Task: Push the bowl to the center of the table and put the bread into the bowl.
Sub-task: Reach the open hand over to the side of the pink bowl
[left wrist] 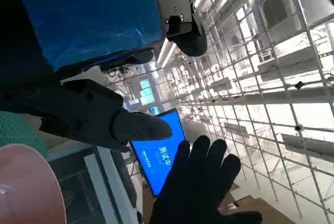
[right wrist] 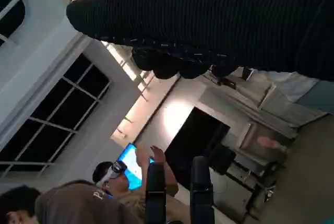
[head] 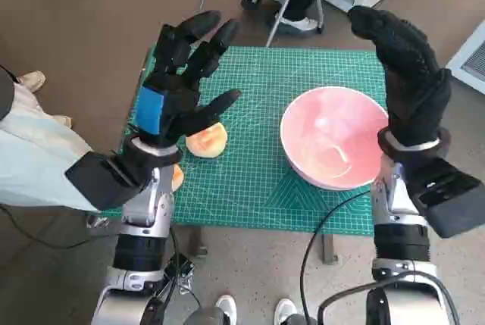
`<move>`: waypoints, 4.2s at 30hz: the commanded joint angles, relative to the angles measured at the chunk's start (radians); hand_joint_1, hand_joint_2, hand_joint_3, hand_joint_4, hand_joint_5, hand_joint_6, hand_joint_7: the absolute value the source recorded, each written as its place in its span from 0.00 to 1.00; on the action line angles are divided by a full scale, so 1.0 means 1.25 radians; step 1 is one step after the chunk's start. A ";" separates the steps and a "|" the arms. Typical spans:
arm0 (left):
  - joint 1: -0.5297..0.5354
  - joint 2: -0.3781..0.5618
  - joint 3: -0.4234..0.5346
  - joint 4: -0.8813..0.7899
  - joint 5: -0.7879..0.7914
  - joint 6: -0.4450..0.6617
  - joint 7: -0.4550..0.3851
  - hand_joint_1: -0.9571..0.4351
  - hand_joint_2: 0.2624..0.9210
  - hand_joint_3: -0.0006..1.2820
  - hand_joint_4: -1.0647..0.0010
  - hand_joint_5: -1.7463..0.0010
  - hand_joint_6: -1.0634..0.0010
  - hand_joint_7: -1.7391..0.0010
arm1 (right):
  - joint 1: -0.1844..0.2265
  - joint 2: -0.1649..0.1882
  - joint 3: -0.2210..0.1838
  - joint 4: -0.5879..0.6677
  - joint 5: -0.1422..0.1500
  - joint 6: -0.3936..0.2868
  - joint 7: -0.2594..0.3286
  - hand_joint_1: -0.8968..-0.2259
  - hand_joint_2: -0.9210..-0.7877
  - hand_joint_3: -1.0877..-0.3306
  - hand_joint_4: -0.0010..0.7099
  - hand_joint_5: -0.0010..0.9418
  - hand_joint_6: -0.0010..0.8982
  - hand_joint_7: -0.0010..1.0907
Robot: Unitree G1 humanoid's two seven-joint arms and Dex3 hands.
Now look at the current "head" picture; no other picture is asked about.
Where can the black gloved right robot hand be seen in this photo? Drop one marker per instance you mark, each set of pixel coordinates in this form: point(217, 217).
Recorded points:
point(413, 86)

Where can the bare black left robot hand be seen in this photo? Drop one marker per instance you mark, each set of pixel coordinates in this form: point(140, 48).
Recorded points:
point(182, 90)

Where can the round toy bread bun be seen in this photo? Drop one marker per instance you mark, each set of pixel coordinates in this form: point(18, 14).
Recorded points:
point(208, 143)

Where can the long twisted toy bread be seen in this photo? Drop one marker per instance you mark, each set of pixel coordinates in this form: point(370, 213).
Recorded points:
point(178, 177)

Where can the pink bowl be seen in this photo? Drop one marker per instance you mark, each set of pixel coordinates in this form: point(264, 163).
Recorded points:
point(326, 139)

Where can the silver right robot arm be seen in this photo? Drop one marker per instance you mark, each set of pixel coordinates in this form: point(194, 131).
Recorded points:
point(398, 207)

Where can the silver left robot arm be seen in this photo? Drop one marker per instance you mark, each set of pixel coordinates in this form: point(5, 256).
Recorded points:
point(144, 204)

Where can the white appliance with small grille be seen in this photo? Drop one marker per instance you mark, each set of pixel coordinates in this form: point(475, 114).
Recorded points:
point(470, 60)

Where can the green cutting mat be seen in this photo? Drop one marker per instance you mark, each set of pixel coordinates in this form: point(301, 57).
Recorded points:
point(257, 143)

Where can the metal table leg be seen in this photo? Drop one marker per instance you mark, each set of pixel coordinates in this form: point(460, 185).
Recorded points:
point(197, 241)
point(329, 249)

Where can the person in light clothes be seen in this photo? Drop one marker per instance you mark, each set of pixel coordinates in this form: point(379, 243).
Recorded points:
point(34, 150)

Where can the black metal bar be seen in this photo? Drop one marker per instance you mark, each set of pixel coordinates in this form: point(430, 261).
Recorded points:
point(183, 264)

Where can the white foot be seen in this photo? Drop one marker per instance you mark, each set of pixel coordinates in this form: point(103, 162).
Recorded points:
point(284, 310)
point(226, 308)

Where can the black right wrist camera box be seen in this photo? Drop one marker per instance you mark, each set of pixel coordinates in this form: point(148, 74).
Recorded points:
point(447, 196)

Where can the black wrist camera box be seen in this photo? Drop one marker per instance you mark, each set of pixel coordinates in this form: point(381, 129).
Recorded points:
point(102, 181)
point(447, 196)

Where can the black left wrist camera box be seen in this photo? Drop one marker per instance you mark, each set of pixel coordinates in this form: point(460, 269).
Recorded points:
point(102, 181)

